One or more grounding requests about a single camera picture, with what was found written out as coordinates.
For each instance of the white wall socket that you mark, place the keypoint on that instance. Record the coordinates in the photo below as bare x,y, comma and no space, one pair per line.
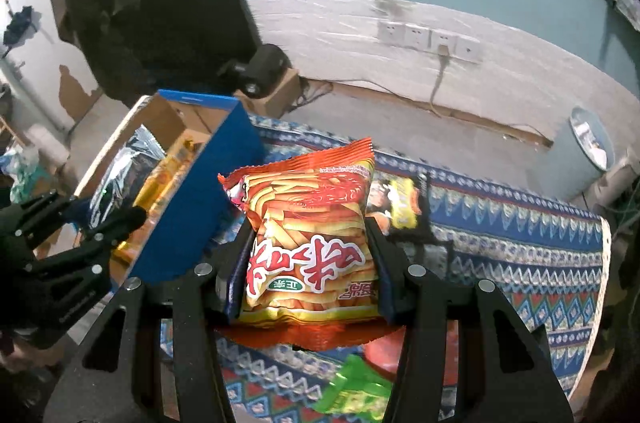
417,36
443,42
469,50
391,33

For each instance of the long yellow snack packet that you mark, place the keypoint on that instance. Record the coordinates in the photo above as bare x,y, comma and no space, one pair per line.
170,163

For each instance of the black and yellow snack packet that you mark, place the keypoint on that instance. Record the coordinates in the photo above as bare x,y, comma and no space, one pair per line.
405,203

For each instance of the black camera device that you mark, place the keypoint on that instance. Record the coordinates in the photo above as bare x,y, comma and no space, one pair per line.
265,68

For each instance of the patterned blue cloth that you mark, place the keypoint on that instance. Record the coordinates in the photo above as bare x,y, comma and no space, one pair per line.
500,243

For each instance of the blue cardboard box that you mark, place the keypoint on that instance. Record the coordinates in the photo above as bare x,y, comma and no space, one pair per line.
200,198

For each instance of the silver snack packet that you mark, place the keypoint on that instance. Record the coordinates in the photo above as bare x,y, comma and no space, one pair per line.
125,168

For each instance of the grey trash bin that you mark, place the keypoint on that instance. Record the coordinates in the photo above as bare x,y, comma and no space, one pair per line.
575,163

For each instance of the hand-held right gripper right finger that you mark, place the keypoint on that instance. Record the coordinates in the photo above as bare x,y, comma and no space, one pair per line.
395,273

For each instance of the crumpled plastic bag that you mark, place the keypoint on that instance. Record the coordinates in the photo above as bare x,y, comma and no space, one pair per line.
20,173

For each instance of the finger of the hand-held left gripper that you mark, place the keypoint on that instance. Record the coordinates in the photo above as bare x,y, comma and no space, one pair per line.
70,288
100,225

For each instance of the small brown cardboard box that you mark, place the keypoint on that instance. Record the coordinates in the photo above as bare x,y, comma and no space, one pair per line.
280,95

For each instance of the white pipe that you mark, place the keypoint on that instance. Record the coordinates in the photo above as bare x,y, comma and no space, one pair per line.
615,183

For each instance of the green snack packet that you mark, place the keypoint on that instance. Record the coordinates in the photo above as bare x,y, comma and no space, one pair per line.
355,390

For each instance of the red snack packet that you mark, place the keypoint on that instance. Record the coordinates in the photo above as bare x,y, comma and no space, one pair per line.
382,350

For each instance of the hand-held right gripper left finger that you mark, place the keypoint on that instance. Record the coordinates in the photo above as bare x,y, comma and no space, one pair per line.
231,288

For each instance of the orange fries-print snack packet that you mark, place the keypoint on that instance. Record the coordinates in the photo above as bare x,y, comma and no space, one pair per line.
305,253

